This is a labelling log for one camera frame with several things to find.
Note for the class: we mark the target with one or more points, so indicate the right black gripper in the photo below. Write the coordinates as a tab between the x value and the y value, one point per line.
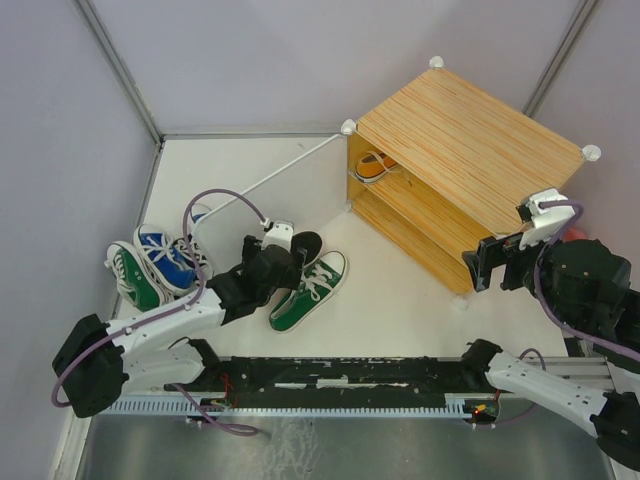
491	251

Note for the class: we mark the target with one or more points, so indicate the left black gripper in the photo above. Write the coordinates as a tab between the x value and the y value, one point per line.
250	247

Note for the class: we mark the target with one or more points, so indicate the green sneaker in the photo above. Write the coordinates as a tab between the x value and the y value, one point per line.
318	283
134	281

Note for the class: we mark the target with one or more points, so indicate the white cabinet door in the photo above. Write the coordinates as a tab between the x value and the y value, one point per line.
309	191

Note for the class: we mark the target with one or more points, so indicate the wooden shoe cabinet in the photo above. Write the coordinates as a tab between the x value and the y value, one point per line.
466	160

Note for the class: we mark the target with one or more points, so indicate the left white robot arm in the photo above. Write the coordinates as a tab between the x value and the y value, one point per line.
99	360

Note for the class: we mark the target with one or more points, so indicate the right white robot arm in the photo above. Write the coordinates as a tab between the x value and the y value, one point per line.
585	289

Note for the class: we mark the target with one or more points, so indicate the pink cloth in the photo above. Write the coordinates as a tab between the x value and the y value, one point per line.
573	234

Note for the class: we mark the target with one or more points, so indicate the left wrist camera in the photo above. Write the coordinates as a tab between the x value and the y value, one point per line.
280	233

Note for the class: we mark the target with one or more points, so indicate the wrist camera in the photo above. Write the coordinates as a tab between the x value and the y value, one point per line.
544	214
280	233

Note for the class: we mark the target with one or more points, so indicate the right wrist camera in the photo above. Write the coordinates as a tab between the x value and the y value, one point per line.
544	214

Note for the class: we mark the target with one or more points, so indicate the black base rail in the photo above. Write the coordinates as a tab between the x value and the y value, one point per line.
339	382

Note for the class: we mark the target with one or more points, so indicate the light blue cable duct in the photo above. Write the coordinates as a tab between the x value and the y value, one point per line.
178	405

